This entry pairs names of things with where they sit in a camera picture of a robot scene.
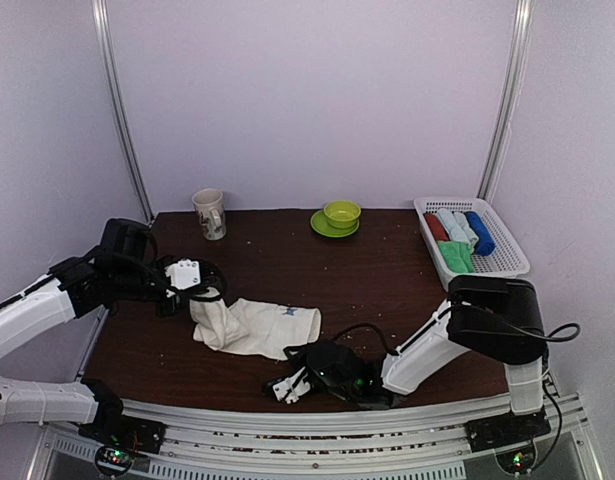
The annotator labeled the green cup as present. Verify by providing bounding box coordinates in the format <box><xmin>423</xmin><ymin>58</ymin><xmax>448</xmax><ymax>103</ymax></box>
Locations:
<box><xmin>323</xmin><ymin>200</ymin><xmax>362</xmax><ymax>228</ymax></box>

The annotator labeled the aluminium frame post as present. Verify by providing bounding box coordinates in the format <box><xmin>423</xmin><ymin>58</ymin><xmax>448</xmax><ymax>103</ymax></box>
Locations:
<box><xmin>92</xmin><ymin>0</ymin><xmax>155</xmax><ymax>225</ymax></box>
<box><xmin>477</xmin><ymin>0</ymin><xmax>535</xmax><ymax>203</ymax></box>

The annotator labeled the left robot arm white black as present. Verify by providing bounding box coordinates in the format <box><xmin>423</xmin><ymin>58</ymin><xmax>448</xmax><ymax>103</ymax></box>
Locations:
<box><xmin>0</xmin><ymin>218</ymin><xmax>203</xmax><ymax>444</ymax></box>

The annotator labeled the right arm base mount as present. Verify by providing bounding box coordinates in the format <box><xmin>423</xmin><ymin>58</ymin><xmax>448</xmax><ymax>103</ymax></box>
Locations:
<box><xmin>464</xmin><ymin>413</ymin><xmax>551</xmax><ymax>452</ymax></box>

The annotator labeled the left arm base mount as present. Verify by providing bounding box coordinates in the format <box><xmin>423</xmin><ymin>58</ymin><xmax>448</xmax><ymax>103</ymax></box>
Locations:
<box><xmin>78</xmin><ymin>416</ymin><xmax>166</xmax><ymax>455</ymax></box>

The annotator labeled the green saucer plate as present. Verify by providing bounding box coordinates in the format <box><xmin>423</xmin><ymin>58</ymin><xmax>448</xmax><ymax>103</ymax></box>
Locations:
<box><xmin>310</xmin><ymin>210</ymin><xmax>360</xmax><ymax>239</ymax></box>

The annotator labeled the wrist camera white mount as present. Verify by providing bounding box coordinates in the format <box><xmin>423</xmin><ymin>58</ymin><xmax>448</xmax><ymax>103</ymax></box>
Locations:
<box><xmin>165</xmin><ymin>259</ymin><xmax>227</xmax><ymax>303</ymax></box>
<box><xmin>262</xmin><ymin>367</ymin><xmax>314</xmax><ymax>404</ymax></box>

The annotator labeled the rolled light blue towel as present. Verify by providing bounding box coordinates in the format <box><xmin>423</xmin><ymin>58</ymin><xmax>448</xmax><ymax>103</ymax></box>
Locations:
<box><xmin>435</xmin><ymin>208</ymin><xmax>477</xmax><ymax>250</ymax></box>

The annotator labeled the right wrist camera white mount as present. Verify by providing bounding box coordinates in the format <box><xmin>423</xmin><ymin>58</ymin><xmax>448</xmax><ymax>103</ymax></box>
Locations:
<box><xmin>262</xmin><ymin>367</ymin><xmax>314</xmax><ymax>404</ymax></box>

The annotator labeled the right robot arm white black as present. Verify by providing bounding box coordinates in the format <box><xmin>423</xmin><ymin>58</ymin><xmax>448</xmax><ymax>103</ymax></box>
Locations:
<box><xmin>269</xmin><ymin>275</ymin><xmax>547</xmax><ymax>442</ymax></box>

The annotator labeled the aluminium front rail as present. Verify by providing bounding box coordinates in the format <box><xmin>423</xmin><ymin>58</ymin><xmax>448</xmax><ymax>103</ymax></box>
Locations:
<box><xmin>23</xmin><ymin>394</ymin><xmax>608</xmax><ymax>479</ymax></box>

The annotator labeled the right aluminium frame post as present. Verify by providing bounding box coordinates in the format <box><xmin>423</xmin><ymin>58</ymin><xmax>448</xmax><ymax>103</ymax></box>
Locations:
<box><xmin>477</xmin><ymin>0</ymin><xmax>535</xmax><ymax>203</ymax></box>

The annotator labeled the patterned ceramic mug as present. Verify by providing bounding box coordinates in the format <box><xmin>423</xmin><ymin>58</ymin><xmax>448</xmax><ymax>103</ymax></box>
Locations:
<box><xmin>192</xmin><ymin>188</ymin><xmax>227</xmax><ymax>241</ymax></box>

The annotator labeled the rolled red towel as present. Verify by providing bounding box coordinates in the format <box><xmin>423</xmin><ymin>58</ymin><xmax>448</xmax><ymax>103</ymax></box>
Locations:
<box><xmin>423</xmin><ymin>213</ymin><xmax>450</xmax><ymax>242</ymax></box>

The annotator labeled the rolled dark blue towel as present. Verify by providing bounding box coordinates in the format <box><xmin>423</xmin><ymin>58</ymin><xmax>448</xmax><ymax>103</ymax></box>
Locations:
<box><xmin>465</xmin><ymin>211</ymin><xmax>496</xmax><ymax>257</ymax></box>

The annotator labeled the white cream towel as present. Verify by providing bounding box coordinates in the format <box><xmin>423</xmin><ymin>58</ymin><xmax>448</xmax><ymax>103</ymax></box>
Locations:
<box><xmin>189</xmin><ymin>298</ymin><xmax>322</xmax><ymax>361</ymax></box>

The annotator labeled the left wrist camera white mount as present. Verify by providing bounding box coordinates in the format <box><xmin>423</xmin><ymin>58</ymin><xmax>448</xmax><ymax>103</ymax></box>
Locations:
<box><xmin>165</xmin><ymin>259</ymin><xmax>227</xmax><ymax>303</ymax></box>

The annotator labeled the left aluminium frame post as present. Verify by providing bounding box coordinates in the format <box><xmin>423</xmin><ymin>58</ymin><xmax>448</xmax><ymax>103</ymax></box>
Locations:
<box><xmin>92</xmin><ymin>0</ymin><xmax>155</xmax><ymax>225</ymax></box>

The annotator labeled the white plastic basket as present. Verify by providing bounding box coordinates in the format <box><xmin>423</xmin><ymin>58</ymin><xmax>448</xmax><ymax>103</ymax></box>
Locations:
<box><xmin>414</xmin><ymin>197</ymin><xmax>530</xmax><ymax>289</ymax></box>

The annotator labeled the green microfiber towel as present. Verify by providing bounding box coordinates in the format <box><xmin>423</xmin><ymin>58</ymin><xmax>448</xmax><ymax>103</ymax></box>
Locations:
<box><xmin>436</xmin><ymin>241</ymin><xmax>475</xmax><ymax>274</ymax></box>

